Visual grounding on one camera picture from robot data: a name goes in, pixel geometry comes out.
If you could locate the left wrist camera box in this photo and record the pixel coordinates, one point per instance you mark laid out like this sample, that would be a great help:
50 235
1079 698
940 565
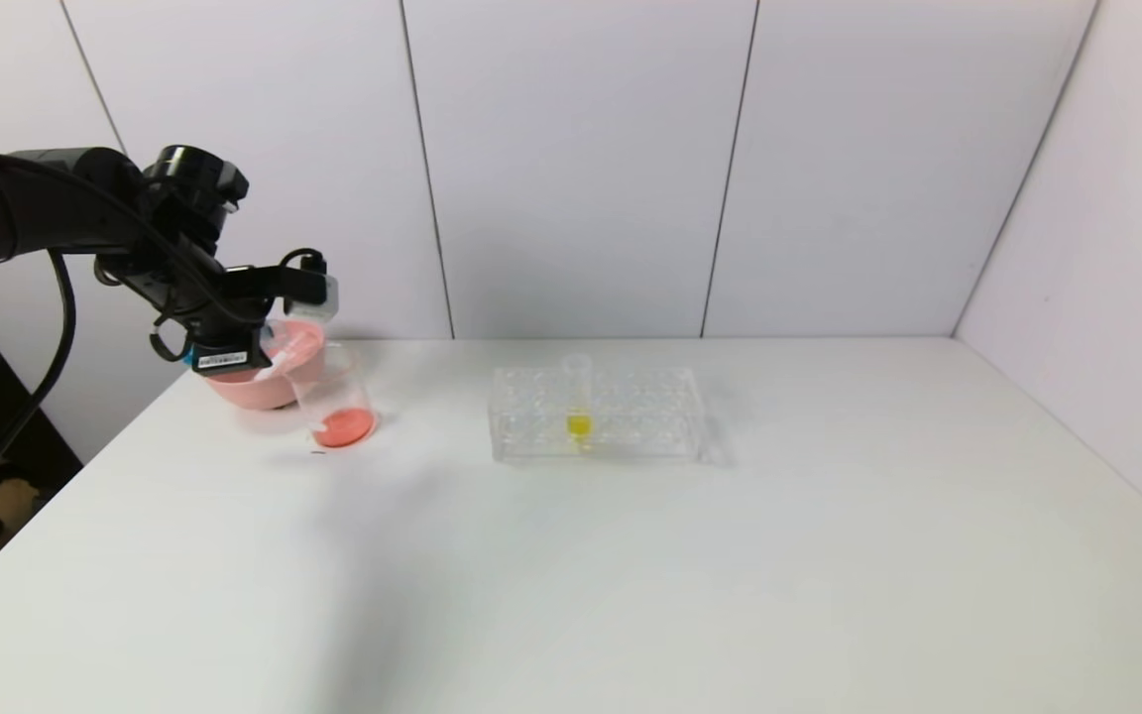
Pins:
318 288

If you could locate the clear glass beaker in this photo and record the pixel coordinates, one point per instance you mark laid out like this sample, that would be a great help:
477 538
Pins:
343 426

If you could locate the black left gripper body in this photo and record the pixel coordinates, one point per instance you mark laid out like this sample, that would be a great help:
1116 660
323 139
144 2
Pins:
230 358

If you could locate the test tube with blue pigment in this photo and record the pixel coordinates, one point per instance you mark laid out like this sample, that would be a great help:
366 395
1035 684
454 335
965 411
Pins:
276 349

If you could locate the clear acrylic test tube rack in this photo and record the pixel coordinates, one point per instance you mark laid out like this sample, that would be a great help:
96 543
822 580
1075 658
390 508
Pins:
650 426

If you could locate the pink plastic bowl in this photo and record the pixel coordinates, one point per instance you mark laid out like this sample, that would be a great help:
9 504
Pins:
244 392

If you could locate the test tube with yellow pigment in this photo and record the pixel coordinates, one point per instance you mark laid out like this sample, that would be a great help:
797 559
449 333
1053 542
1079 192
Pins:
579 426

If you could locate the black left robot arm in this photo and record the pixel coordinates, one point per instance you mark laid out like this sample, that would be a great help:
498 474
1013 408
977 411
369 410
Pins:
16 208

